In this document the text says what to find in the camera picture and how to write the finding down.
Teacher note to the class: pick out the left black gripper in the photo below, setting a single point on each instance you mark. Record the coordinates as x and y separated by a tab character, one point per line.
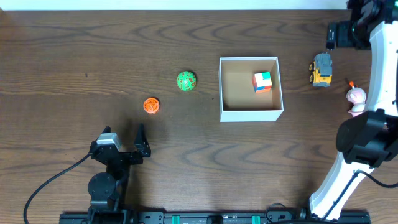
123	155

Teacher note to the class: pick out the green numbered ball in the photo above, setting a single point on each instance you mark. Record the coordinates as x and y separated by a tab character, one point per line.
186	81

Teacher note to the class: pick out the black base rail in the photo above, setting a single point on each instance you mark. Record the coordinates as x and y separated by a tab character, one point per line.
183	218

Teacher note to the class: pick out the pink white toy figure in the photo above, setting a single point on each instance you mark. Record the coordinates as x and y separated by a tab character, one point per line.
357	97

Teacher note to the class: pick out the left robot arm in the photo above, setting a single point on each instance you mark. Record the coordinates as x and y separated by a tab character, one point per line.
107	189

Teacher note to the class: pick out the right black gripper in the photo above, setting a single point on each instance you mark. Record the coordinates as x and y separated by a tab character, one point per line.
344	28

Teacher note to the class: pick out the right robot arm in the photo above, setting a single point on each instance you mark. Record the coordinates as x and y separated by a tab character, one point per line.
368	139

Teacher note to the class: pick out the orange numbered ball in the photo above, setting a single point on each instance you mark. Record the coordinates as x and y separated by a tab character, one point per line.
151	105

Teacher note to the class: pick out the white cardboard box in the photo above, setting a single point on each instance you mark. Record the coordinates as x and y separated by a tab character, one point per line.
241	99

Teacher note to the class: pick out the colourful puzzle cube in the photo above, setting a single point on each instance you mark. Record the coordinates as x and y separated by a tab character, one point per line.
262	82

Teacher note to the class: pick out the yellow grey toy truck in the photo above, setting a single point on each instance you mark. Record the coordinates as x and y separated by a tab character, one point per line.
321	70

